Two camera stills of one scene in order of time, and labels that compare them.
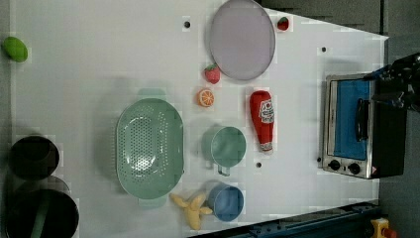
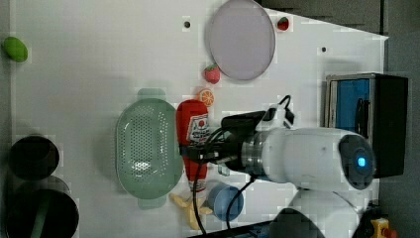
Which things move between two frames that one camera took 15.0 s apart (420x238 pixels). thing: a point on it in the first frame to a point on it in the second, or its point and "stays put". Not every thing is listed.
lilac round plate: x=242 y=39 stays put
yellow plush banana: x=193 y=208 stays put
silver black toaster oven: x=361 y=136 stays put
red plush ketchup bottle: x=262 y=108 to x=192 y=127
